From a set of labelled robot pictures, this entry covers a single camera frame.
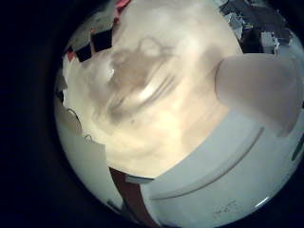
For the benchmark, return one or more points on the white round plant pot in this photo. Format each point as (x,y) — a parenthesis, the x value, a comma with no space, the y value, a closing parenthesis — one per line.
(256,85)

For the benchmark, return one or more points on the black square block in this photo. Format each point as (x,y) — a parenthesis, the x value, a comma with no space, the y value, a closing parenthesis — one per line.
(102,40)
(84,53)

